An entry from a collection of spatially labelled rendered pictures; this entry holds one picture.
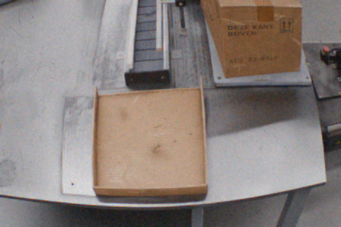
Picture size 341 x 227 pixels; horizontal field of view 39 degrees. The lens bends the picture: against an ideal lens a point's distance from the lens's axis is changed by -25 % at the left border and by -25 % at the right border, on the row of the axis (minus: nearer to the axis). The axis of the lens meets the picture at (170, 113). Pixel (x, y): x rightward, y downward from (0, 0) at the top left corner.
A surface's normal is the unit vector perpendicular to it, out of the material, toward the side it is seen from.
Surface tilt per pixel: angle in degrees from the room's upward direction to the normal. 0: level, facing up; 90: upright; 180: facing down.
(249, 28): 90
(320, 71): 0
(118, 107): 0
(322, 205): 0
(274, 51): 90
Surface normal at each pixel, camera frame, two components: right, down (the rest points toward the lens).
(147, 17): -0.07, -0.61
